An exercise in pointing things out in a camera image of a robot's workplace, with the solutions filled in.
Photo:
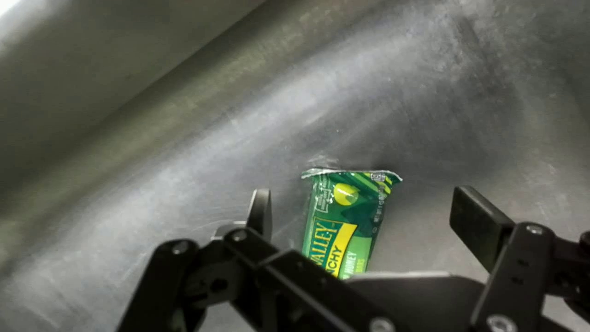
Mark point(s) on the stainless steel double sink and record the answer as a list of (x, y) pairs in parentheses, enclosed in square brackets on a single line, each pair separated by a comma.
[(184, 122)]

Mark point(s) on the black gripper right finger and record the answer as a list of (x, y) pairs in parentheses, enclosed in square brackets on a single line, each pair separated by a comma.
[(527, 264)]

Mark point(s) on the green snack bar packet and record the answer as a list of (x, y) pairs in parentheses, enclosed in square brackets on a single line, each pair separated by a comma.
[(343, 227)]

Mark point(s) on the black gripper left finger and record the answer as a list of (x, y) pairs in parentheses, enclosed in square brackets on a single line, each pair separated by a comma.
[(245, 277)]

